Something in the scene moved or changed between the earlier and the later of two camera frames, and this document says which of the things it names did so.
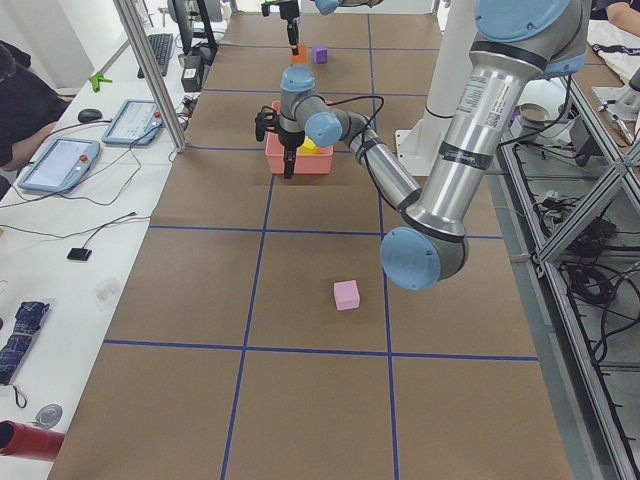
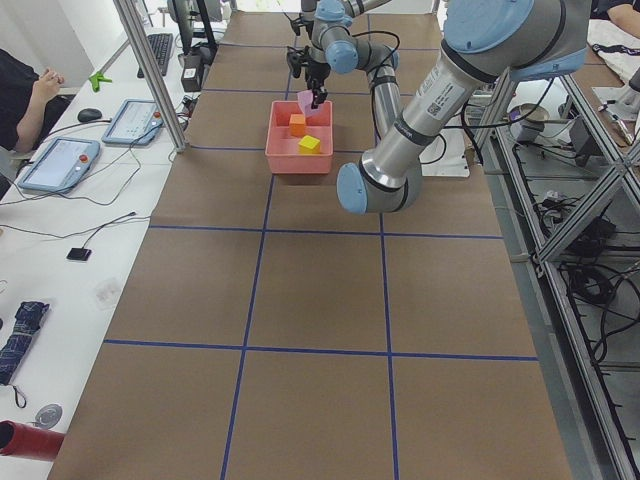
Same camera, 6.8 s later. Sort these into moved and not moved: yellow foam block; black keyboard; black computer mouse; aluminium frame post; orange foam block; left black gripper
Moved: orange foam block; left black gripper
Not moved: black computer mouse; yellow foam block; black keyboard; aluminium frame post
